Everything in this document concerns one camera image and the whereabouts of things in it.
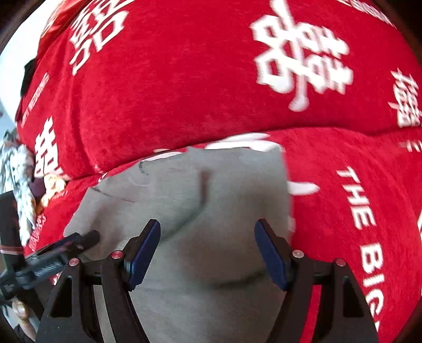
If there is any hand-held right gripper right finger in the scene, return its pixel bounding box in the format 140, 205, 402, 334
255, 218, 380, 343

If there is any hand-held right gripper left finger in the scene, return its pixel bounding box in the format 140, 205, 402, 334
36, 219, 162, 343

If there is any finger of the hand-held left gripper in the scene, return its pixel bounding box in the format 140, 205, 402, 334
36, 230, 101, 262

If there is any grey small garment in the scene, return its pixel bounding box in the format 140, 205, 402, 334
64, 147, 297, 343

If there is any person's left hand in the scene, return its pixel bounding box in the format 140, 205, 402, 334
10, 298, 42, 340

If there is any yellow printed cloth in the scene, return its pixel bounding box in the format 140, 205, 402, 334
36, 174, 66, 215

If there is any red printed bed sheet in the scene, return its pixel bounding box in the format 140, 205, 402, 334
23, 127, 422, 343

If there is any dark purple cloth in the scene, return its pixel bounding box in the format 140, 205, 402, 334
29, 178, 45, 202

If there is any white patterned cloth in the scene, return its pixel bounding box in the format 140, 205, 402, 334
0, 130, 37, 245

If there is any black cloth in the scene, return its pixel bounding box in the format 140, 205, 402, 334
20, 59, 37, 96

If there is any red printed quilt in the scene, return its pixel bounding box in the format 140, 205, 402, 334
15, 0, 422, 180

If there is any red pillow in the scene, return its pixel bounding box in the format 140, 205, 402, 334
39, 0, 80, 50

